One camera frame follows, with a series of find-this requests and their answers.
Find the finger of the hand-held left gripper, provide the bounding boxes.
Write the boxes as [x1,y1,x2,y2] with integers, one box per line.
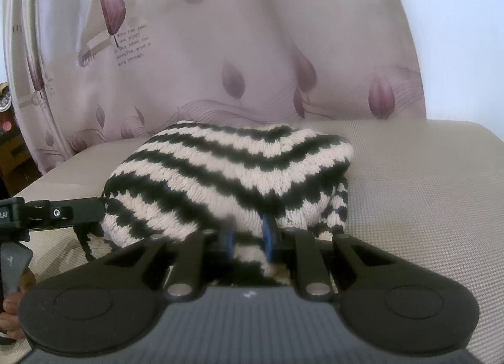
[24,197,111,231]

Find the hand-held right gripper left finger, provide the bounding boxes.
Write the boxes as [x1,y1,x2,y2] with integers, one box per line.
[89,220,238,298]

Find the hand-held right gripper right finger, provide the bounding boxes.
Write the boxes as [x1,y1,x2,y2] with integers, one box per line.
[261,212,399,298]

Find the black white striped knit sweater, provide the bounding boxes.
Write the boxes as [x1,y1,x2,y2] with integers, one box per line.
[81,120,354,291]

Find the person's left hand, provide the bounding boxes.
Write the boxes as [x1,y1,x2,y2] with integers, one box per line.
[0,292,27,342]

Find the dark cluttered shelf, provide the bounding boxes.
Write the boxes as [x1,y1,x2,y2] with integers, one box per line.
[0,82,40,196]

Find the grey woven mat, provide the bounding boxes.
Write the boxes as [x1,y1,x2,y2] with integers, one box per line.
[11,118,504,364]

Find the leaf print satin curtain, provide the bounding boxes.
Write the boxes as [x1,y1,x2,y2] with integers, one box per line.
[2,0,428,176]

